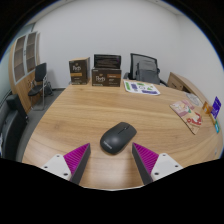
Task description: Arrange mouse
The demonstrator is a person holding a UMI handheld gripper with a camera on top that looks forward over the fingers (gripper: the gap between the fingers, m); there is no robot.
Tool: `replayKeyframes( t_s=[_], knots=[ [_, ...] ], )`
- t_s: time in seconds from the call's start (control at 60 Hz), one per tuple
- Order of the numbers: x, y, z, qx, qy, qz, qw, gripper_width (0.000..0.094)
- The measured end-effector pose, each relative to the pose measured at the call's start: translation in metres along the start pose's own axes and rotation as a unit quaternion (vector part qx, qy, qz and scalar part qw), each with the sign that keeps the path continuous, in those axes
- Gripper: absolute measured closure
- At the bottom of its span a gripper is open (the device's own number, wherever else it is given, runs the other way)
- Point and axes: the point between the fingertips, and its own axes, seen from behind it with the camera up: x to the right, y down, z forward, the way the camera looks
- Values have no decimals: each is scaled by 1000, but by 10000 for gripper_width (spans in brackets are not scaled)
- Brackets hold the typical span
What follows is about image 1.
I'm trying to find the black visitor chair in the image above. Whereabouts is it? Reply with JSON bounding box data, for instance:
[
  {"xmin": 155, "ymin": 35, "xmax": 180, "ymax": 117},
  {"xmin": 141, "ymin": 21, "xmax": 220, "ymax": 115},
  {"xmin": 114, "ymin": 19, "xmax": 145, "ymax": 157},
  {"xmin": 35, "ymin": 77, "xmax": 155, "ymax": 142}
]
[{"xmin": 27, "ymin": 62, "xmax": 54, "ymax": 111}]

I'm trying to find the wooden side desk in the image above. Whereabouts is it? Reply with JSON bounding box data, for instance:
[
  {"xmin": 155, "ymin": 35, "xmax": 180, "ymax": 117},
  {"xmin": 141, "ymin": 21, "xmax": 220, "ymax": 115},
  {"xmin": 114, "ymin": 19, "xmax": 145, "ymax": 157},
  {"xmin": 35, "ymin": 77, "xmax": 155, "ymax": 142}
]
[{"xmin": 166, "ymin": 71, "xmax": 205, "ymax": 104}]

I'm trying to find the black computer mouse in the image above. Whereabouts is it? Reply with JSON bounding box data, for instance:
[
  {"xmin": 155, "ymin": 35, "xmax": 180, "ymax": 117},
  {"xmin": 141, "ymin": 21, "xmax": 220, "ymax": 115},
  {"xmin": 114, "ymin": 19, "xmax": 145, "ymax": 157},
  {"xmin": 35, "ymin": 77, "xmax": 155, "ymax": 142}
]
[{"xmin": 99, "ymin": 121, "xmax": 138, "ymax": 155}]

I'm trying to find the grey backpack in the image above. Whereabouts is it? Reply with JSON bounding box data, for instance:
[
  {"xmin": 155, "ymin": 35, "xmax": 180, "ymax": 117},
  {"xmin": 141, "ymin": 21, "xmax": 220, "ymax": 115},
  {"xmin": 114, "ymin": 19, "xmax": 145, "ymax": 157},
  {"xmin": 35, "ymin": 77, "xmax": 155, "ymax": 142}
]
[{"xmin": 134, "ymin": 59, "xmax": 161, "ymax": 85}]

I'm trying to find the black sofa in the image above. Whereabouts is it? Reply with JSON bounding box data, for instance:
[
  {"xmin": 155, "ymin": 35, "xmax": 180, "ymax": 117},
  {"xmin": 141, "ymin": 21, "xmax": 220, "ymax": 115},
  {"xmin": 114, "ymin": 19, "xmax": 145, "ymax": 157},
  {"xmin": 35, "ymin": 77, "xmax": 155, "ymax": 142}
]
[{"xmin": 0, "ymin": 93, "xmax": 29, "ymax": 160}]

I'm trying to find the small brown cardboard box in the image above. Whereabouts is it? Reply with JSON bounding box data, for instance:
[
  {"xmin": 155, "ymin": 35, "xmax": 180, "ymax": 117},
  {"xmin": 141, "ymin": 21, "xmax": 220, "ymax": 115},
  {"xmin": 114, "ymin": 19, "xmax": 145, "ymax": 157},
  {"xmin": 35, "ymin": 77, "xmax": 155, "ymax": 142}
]
[{"xmin": 68, "ymin": 56, "xmax": 91, "ymax": 86}]

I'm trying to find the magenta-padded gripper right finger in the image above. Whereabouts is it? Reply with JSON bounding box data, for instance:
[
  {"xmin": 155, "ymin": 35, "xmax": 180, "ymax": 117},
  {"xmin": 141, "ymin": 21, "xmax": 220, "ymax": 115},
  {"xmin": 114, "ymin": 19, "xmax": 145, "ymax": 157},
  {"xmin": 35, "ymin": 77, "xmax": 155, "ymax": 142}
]
[{"xmin": 131, "ymin": 142, "xmax": 185, "ymax": 185}]

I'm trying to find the wooden shelf unit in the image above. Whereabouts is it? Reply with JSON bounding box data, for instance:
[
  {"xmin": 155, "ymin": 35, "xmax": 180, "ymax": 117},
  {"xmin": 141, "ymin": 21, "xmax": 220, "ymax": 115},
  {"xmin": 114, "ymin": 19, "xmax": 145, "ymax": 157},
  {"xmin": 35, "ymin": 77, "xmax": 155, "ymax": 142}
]
[{"xmin": 8, "ymin": 30, "xmax": 41, "ymax": 114}]

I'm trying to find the black mesh office chair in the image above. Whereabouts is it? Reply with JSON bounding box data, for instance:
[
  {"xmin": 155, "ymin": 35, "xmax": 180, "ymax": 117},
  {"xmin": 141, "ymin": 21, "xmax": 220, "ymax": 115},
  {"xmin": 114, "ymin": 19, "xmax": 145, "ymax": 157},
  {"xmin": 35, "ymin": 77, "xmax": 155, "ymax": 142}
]
[{"xmin": 123, "ymin": 52, "xmax": 169, "ymax": 88}]

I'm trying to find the pink floral mouse pad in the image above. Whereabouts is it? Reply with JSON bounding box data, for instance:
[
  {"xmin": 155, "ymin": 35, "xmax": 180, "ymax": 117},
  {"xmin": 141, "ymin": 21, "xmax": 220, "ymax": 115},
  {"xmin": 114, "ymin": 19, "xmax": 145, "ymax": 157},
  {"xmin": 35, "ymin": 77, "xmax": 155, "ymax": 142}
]
[{"xmin": 169, "ymin": 98, "xmax": 196, "ymax": 118}]

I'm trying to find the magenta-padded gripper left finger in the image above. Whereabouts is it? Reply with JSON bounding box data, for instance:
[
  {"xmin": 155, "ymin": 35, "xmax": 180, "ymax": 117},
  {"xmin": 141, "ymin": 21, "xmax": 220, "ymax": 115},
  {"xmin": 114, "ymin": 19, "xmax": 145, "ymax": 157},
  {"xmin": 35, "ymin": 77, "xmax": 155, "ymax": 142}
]
[{"xmin": 40, "ymin": 142, "xmax": 92, "ymax": 185}]

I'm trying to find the purple card package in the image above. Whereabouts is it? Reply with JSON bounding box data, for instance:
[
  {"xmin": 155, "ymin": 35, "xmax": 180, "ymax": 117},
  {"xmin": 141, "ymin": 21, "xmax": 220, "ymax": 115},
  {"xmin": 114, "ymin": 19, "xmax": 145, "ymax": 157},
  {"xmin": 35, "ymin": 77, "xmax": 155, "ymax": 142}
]
[{"xmin": 210, "ymin": 96, "xmax": 222, "ymax": 120}]

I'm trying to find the large brown open-lid box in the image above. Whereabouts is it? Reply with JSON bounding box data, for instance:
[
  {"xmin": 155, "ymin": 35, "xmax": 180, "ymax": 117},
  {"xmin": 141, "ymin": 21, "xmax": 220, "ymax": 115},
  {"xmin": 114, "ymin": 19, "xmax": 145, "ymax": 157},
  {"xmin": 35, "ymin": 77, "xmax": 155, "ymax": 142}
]
[{"xmin": 91, "ymin": 53, "xmax": 123, "ymax": 88}]

